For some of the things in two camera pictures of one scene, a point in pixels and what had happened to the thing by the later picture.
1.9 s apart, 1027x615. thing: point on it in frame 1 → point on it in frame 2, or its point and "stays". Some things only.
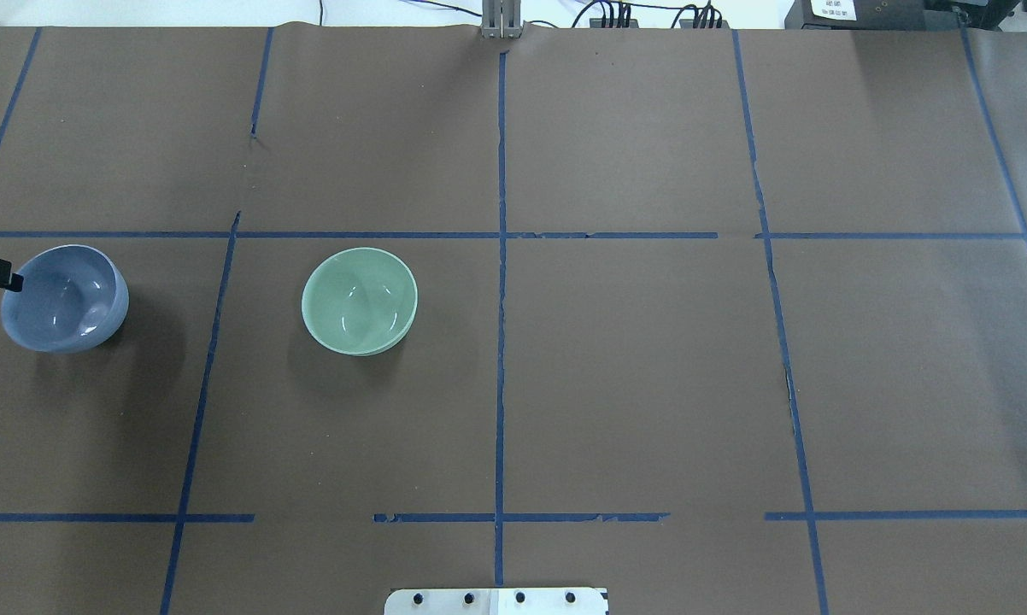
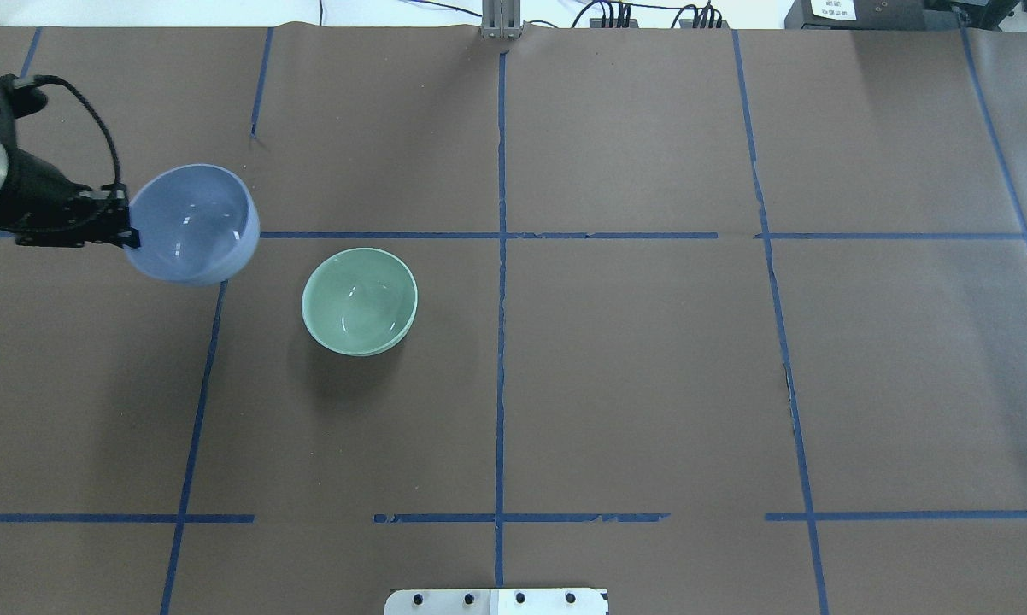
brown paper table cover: (728, 320) stays
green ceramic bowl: (360, 301) stays
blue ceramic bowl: (73, 298) → (197, 225)
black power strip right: (689, 23) stays
